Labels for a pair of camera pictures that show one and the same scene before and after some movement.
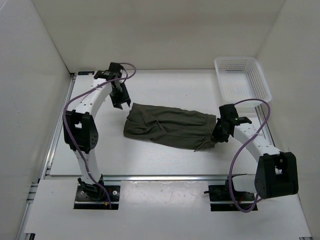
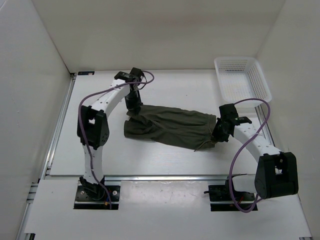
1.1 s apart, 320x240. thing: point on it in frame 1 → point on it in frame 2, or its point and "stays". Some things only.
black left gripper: [125, 98] → [135, 106]
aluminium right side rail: [262, 119] stays
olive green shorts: [181, 127] stays
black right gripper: [216, 137] stays
